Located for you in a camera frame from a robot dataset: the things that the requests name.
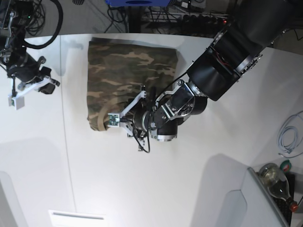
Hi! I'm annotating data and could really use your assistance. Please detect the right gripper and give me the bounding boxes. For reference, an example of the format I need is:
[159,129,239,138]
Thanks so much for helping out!
[6,53,60,110]

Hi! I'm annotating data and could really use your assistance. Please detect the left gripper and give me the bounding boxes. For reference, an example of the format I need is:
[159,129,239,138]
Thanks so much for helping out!
[108,85,156,151]

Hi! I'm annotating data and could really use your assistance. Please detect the camouflage t-shirt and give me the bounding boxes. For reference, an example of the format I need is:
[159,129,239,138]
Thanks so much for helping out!
[87,41,178,131]

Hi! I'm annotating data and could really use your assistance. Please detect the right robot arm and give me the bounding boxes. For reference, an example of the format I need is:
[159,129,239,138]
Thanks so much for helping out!
[0,0,63,110]

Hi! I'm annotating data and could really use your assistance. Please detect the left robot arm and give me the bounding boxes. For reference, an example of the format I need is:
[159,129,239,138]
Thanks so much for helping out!
[108,0,303,151]

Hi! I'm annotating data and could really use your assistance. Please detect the blue plastic bin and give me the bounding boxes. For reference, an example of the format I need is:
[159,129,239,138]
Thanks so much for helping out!
[106,0,174,7]

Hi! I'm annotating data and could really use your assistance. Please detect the black power strip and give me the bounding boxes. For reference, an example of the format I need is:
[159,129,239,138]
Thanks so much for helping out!
[181,13,229,25]

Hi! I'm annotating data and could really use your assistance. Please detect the clear plastic bottle red cap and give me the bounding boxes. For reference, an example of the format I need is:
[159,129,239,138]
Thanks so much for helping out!
[258,163,299,212]

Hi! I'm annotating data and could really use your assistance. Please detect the green tape roll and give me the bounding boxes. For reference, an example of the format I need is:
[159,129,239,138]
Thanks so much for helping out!
[280,160,292,173]

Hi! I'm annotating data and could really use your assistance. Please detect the black coiled floor cables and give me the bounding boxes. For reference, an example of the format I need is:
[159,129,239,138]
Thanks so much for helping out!
[23,0,47,36]

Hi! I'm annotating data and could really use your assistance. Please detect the white coiled cable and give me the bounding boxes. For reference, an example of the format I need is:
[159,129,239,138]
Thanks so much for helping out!
[277,111,303,157]

